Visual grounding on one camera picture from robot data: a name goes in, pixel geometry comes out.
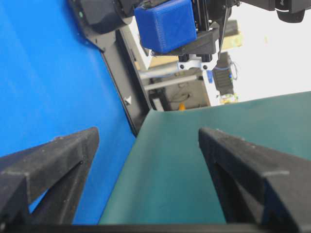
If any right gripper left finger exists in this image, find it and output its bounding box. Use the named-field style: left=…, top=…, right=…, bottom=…
left=0, top=127, right=99, bottom=228

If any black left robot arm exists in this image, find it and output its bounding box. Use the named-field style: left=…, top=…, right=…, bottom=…
left=167, top=0, right=311, bottom=62

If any green backdrop sheet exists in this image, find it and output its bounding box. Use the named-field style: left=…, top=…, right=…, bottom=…
left=100, top=92, right=311, bottom=224

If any black aluminium frame rail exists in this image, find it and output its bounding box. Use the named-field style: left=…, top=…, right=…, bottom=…
left=102, top=30, right=151, bottom=136

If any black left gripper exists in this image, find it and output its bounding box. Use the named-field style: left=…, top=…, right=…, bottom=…
left=167, top=0, right=240, bottom=58

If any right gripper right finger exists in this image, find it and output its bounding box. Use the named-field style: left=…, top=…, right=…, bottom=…
left=198, top=128, right=311, bottom=233

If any blue block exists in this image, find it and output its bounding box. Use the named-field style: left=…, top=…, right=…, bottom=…
left=134, top=0, right=197, bottom=53

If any blue table cloth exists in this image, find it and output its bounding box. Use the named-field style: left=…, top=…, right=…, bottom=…
left=0, top=0, right=135, bottom=225

